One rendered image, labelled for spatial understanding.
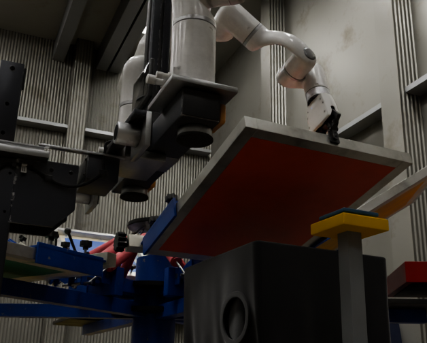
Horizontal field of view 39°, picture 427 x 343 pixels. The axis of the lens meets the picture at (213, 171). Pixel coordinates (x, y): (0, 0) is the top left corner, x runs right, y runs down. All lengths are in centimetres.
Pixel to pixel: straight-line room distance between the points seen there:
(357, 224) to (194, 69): 51
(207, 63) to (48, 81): 1022
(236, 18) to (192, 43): 64
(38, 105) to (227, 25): 942
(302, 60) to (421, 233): 443
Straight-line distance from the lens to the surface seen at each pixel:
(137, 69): 169
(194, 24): 128
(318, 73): 192
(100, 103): 1145
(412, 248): 604
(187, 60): 124
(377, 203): 274
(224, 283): 177
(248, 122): 165
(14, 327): 1025
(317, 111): 184
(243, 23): 189
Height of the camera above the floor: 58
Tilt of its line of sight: 19 degrees up
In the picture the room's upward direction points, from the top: 1 degrees clockwise
